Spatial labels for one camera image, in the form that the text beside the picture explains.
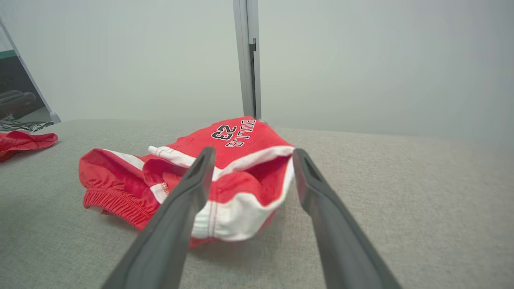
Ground red white basketball shorts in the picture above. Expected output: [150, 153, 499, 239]
[79, 116, 296, 248]

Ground red shirt white sleeves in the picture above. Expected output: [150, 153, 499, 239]
[0, 131, 59, 162]

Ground grey partition post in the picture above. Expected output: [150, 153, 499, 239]
[233, 0, 262, 120]

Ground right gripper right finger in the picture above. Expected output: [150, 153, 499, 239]
[292, 148, 403, 289]

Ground tangled floor cables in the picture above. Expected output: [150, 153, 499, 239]
[0, 114, 55, 133]

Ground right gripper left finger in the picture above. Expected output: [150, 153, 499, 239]
[100, 146, 217, 289]

